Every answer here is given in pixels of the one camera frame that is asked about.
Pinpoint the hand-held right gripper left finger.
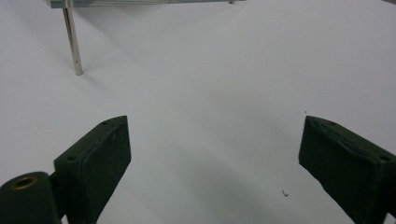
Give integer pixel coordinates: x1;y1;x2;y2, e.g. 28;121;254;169
49;115;132;224

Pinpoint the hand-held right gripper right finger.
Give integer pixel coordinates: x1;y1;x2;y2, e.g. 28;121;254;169
298;115;396;224

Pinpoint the clear acrylic photo frame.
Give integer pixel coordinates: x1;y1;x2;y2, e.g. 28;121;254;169
45;0;247;77

